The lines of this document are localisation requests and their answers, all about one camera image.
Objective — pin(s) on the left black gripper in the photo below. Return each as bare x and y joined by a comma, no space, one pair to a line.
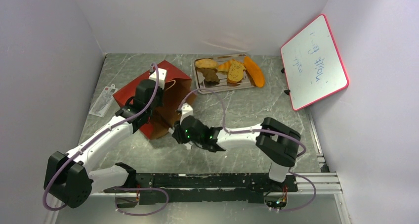
160,91

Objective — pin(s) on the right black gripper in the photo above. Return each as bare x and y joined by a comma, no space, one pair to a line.
178,133

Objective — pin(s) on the red brown paper bag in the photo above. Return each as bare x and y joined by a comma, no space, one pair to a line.
177,86

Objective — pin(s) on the brown fake bear cookie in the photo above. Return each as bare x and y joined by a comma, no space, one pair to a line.
210,75

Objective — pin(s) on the tan fake bread roll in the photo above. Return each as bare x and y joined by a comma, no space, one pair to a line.
206,63

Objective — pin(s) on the metal baking tray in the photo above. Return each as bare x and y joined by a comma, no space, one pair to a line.
223,85

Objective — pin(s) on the yellow fake bread slice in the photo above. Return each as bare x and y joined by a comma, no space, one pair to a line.
224,67

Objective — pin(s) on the speckled fake toast slice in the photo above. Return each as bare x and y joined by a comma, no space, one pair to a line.
236,72

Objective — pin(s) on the orange fake bread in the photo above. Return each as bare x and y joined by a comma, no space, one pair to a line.
254,71

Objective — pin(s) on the metal tongs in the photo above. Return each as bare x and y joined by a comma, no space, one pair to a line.
188,146

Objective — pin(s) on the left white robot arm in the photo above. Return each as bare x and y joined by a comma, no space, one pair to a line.
70,176

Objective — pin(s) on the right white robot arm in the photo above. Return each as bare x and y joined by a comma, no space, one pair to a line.
277,141

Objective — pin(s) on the clear plastic package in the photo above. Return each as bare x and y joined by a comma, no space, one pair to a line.
103,102

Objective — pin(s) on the red framed whiteboard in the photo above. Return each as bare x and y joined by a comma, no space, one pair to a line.
312,64

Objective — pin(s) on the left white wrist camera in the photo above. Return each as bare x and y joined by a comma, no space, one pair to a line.
159,76

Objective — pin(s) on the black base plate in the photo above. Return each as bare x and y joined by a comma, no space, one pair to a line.
181,188

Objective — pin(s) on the aluminium rail frame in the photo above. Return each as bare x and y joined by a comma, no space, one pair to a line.
314,184

